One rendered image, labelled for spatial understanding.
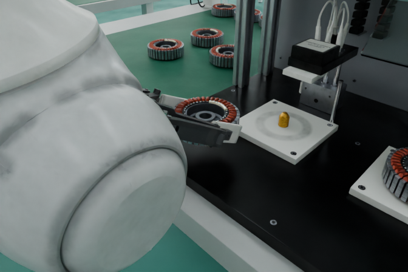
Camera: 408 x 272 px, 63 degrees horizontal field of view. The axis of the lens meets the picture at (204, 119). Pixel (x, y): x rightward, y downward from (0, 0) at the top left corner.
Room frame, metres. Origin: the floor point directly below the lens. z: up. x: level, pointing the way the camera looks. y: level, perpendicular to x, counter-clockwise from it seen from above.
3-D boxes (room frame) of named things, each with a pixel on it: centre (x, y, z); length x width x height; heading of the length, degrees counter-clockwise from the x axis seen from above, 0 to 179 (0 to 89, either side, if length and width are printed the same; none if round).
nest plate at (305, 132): (0.54, -0.15, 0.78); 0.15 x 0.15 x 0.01; 45
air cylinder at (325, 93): (0.64, -0.25, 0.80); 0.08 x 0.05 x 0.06; 45
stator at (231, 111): (0.47, 0.00, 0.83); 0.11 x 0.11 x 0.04
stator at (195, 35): (1.11, -0.01, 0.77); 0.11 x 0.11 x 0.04
